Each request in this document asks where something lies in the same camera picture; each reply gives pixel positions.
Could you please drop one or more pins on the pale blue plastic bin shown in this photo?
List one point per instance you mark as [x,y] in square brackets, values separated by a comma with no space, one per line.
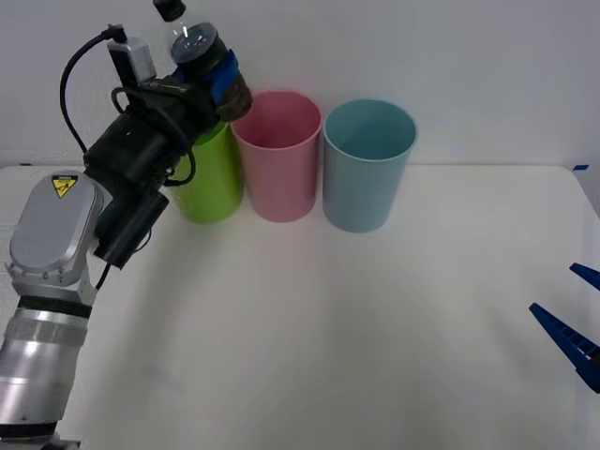
[358,197]

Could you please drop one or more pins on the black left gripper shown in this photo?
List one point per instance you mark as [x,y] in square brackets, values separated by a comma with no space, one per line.
[187,105]

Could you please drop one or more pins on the pink plastic bin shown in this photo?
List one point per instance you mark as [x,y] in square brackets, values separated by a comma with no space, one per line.
[281,187]

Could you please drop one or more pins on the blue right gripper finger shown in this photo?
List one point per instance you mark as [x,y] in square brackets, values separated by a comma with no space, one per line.
[588,275]
[569,342]

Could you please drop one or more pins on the small bottle with black cap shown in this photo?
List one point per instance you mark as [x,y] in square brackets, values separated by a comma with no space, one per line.
[199,47]

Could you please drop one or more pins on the silver and black left arm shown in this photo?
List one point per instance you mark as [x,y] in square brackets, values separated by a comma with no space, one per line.
[51,234]

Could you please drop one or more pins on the green plastic bin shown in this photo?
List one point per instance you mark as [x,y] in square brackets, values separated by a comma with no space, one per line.
[213,187]

